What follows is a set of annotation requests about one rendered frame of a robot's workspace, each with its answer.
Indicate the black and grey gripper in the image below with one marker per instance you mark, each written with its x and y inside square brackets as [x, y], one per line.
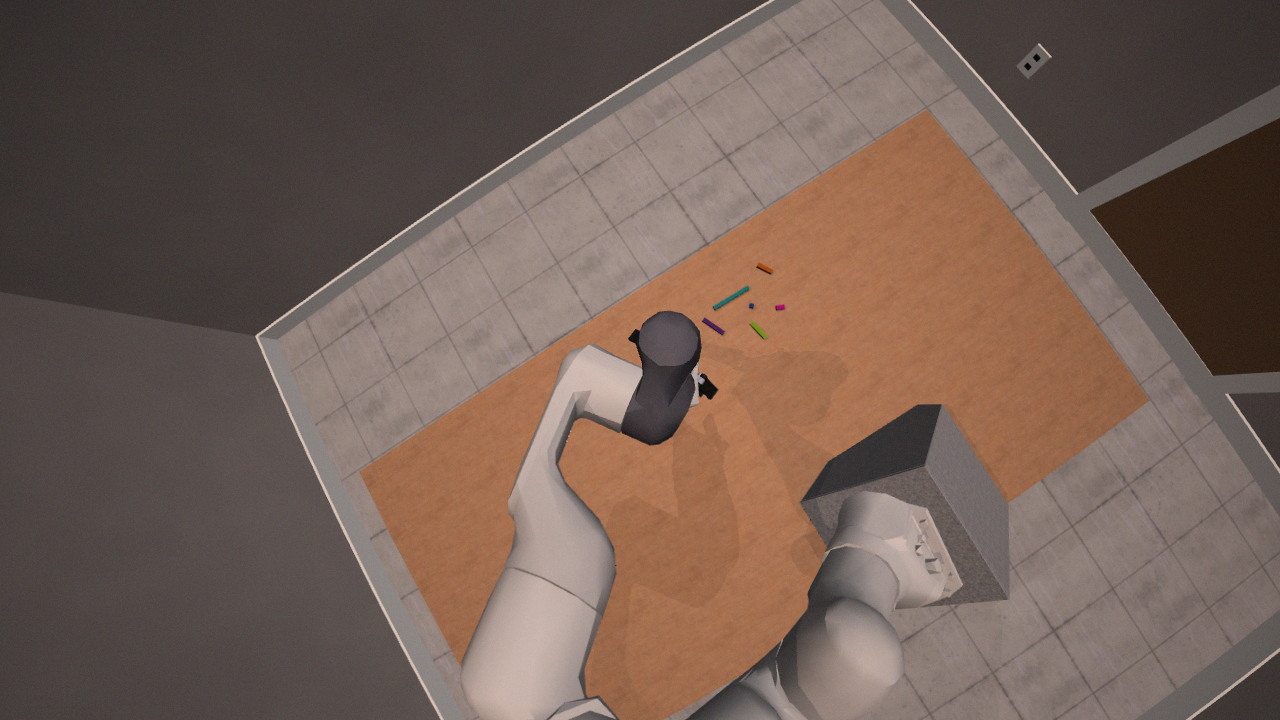
[705, 386]

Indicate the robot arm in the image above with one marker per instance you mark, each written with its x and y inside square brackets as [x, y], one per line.
[528, 653]

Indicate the turquoise rod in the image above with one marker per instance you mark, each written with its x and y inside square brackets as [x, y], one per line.
[730, 298]

